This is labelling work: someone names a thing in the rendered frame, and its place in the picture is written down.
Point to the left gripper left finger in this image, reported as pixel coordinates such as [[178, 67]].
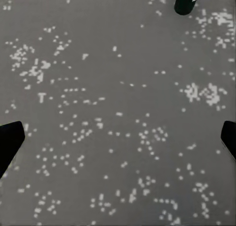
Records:
[[11, 138]]

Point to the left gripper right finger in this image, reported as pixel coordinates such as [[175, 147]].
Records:
[[228, 135]]

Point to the pesticide atomizer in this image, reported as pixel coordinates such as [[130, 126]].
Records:
[[184, 7]]

